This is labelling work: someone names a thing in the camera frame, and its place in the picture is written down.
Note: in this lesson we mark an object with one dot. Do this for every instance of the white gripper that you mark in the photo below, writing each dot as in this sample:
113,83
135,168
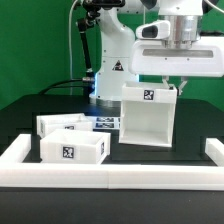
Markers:
205,58

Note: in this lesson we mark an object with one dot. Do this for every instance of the white drawer cabinet box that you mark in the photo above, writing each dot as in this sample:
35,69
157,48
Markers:
147,114

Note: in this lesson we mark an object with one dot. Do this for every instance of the white drawer front tagged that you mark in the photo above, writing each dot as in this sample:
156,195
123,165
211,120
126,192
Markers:
75,147

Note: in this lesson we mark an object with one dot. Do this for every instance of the white drawer tagged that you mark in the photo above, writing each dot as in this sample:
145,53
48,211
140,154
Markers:
46,124
75,147

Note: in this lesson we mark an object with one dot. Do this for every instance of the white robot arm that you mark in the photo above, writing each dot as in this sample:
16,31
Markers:
172,45

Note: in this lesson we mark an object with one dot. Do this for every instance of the white marker tag sheet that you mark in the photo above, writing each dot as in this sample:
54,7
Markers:
102,122

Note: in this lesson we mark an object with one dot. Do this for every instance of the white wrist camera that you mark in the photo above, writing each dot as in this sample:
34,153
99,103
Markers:
159,29

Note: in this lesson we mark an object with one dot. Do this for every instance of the white border rail fence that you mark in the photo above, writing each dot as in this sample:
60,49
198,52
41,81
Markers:
15,172

